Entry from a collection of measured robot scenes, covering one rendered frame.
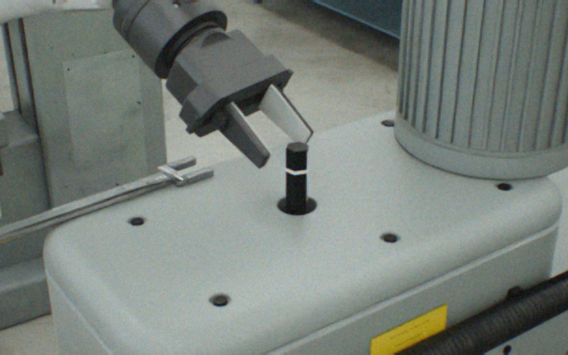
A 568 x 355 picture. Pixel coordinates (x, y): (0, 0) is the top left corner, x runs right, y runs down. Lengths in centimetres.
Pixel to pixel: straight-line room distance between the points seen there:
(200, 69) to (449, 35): 23
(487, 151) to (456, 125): 4
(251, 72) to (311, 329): 25
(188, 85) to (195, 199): 11
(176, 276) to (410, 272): 20
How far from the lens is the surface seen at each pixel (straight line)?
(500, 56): 86
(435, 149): 92
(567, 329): 108
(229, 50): 86
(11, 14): 101
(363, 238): 81
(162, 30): 85
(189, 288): 75
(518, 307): 89
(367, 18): 641
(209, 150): 508
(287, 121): 86
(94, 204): 86
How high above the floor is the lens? 233
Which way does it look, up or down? 29 degrees down
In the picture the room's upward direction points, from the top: straight up
